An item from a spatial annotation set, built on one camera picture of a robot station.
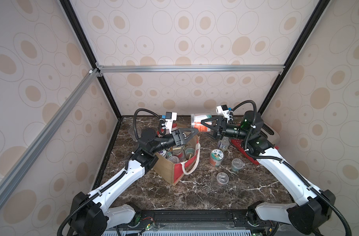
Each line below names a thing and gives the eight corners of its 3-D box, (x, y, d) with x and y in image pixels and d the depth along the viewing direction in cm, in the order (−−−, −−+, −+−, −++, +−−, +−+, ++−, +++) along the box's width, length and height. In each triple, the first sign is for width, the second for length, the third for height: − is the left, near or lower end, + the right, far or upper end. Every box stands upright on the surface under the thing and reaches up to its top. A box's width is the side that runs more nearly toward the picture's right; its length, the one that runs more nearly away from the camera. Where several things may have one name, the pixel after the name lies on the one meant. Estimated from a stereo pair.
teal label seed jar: (230, 172, 92) (233, 167, 87) (228, 163, 96) (231, 158, 91) (241, 172, 92) (244, 167, 87) (238, 163, 96) (241, 158, 91)
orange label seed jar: (210, 166, 94) (212, 160, 87) (209, 156, 99) (211, 149, 92) (221, 166, 94) (224, 160, 87) (219, 156, 99) (222, 149, 92)
